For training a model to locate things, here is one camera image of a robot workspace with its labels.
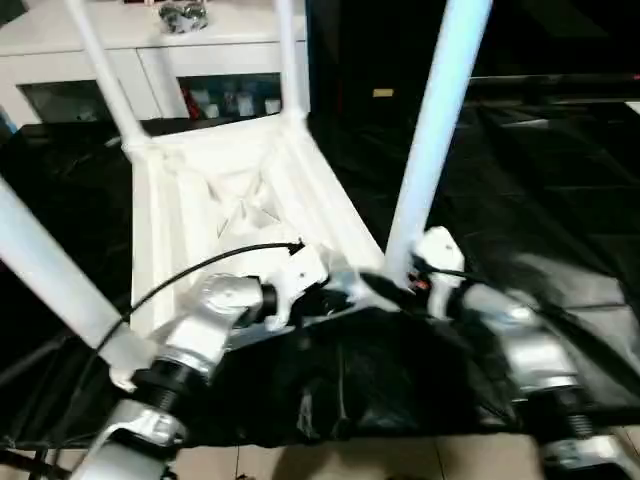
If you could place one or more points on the white plastic table top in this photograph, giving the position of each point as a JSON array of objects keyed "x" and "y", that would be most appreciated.
[{"x": 310, "y": 175}]

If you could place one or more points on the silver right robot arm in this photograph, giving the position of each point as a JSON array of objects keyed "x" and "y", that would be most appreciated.
[{"x": 530, "y": 340}]

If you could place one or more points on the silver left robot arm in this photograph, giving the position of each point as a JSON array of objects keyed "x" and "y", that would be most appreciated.
[{"x": 200, "y": 330}]

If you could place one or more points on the black work mat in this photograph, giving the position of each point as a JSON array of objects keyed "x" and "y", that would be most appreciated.
[{"x": 525, "y": 200}]

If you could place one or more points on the small beige label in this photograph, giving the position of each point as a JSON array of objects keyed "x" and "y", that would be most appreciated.
[{"x": 383, "y": 92}]

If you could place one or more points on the black low shelf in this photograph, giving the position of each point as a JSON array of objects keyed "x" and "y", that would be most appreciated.
[{"x": 550, "y": 85}]

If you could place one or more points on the red toy figure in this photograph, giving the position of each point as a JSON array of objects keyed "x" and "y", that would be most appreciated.
[{"x": 191, "y": 105}]

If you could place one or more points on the white cabinet with glass doors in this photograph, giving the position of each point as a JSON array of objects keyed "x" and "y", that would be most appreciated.
[{"x": 225, "y": 55}]

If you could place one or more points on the white flat panel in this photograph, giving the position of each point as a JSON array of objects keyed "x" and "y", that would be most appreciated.
[{"x": 634, "y": 106}]

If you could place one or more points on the clear bag of dark parts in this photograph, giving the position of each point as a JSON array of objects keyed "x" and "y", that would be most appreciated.
[{"x": 182, "y": 15}]

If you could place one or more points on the black metal folding stand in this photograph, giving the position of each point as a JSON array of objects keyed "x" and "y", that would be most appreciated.
[{"x": 30, "y": 462}]

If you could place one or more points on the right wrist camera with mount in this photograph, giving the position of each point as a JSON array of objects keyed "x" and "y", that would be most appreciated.
[{"x": 440, "y": 250}]

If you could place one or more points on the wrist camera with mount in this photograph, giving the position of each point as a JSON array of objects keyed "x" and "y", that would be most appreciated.
[
  {"x": 305, "y": 265},
  {"x": 440, "y": 250}
]

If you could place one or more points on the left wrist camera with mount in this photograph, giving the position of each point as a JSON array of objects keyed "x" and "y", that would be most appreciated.
[{"x": 305, "y": 265}]

